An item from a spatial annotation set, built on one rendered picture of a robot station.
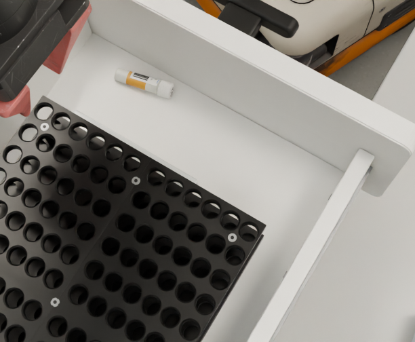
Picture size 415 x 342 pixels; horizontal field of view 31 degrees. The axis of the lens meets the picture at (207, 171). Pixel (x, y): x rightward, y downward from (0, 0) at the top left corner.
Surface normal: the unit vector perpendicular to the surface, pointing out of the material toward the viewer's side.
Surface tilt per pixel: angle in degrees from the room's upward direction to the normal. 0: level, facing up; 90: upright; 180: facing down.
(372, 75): 0
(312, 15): 17
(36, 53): 87
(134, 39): 90
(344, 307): 0
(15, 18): 88
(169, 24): 90
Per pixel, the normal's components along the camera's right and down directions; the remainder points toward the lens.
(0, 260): -0.02, -0.31
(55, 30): 0.84, 0.50
